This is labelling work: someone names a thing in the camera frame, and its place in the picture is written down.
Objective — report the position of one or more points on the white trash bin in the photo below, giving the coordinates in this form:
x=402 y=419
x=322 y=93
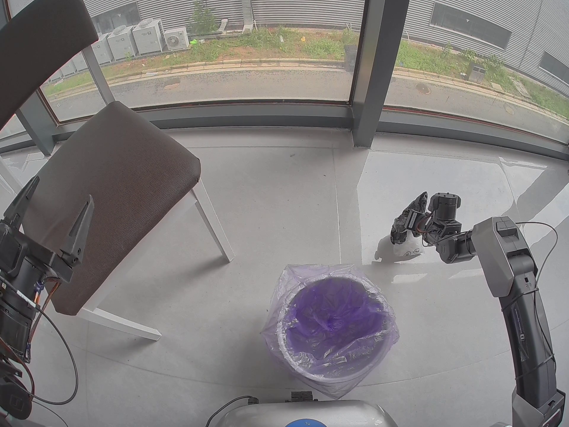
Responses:
x=329 y=372

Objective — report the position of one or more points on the purple plastic bag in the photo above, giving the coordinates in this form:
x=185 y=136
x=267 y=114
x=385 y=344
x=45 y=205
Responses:
x=329 y=309

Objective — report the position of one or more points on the white printed wrapper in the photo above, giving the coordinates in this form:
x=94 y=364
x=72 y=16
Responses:
x=409 y=249

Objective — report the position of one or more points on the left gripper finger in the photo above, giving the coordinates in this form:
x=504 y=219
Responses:
x=20 y=211
x=75 y=243

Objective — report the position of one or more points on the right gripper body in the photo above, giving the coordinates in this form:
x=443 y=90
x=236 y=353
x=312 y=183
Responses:
x=418 y=221

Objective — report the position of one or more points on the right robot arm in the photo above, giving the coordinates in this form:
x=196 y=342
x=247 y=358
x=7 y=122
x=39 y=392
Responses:
x=506 y=256

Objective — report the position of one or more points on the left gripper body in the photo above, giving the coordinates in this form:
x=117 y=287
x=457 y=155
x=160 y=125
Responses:
x=31 y=260

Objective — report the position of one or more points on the black plastic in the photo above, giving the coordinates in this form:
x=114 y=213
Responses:
x=406 y=223

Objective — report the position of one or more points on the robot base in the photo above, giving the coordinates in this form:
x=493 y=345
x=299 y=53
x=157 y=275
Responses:
x=311 y=414

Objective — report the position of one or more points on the brown padded white frame chair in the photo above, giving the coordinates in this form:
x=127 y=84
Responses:
x=115 y=185

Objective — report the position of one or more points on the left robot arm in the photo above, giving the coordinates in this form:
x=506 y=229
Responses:
x=15 y=327

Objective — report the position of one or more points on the window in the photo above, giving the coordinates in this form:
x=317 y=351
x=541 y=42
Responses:
x=378 y=60

